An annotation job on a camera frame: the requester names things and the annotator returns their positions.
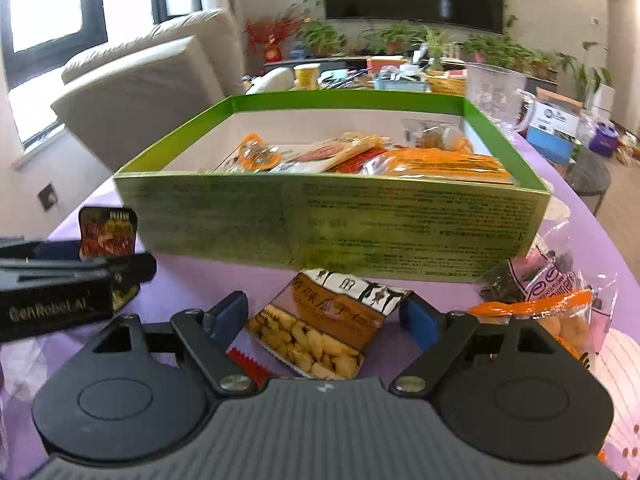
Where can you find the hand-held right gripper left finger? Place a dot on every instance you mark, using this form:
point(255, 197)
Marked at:
point(227, 312)

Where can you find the small orange snack packet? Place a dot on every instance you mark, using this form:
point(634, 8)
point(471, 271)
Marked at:
point(257, 152)

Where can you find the dark snack packet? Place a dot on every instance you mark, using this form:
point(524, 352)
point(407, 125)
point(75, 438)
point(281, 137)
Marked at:
point(107, 230)

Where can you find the red flower arrangement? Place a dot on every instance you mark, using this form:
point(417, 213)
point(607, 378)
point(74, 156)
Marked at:
point(270, 30)

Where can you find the yellow woven basket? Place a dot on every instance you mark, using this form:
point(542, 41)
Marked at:
point(445, 87)

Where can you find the leafy plant in white pot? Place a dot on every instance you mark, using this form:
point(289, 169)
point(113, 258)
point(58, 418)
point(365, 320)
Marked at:
point(602, 97)

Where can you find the blue-grey tray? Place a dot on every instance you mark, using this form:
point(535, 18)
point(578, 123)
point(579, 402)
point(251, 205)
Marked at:
point(400, 85)

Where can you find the row of potted plants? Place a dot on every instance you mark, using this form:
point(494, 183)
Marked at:
point(325, 37)

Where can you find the wall outlet plate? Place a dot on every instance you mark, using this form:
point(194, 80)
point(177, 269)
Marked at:
point(48, 196)

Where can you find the purple bucket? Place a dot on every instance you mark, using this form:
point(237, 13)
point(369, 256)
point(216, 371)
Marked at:
point(602, 140)

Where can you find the long orange snack packet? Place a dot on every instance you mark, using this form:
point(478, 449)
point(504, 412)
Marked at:
point(440, 166)

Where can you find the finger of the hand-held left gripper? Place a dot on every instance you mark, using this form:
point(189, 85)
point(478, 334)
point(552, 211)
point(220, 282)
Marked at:
point(135, 267)
point(55, 250)

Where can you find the black framed window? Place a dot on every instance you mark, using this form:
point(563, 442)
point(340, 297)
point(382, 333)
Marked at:
point(92, 0)

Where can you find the grey television console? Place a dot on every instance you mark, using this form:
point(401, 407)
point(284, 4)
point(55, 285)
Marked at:
point(345, 62)

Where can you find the grassy table plant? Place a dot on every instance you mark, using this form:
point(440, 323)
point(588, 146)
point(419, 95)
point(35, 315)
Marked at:
point(437, 50)

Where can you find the beige snack packet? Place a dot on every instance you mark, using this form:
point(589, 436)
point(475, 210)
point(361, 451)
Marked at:
point(325, 152)

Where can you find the clear bag of orange puffs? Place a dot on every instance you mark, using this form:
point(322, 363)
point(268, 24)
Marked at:
point(575, 320)

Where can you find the green cardboard box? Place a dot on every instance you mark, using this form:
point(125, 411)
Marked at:
point(325, 220)

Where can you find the dark round side table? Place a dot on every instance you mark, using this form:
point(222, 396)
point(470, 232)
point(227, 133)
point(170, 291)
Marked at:
point(590, 175)

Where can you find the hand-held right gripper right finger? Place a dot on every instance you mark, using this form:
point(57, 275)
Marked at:
point(420, 320)

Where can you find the red snack packet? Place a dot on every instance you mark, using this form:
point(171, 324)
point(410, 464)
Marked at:
point(357, 162)

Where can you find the clear packet of brown snack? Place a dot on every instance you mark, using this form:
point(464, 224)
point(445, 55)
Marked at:
point(435, 137)

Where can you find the yellow can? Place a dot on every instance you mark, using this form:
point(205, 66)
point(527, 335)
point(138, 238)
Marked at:
point(306, 77)

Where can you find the orange box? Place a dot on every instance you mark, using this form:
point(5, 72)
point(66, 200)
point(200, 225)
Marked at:
point(387, 65)

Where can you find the brown seed snack packet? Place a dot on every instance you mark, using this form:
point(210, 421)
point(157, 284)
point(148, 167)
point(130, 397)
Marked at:
point(320, 330)

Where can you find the pink and black snack packet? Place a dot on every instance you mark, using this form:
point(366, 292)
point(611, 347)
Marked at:
point(520, 272)

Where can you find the cream armchair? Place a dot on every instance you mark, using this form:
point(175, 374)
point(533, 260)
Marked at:
point(150, 85)

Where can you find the blue and white carton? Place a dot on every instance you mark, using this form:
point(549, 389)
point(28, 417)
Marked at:
point(552, 130)

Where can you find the small red zigzag-edged packet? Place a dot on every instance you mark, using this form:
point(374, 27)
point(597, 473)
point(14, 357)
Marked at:
point(250, 365)

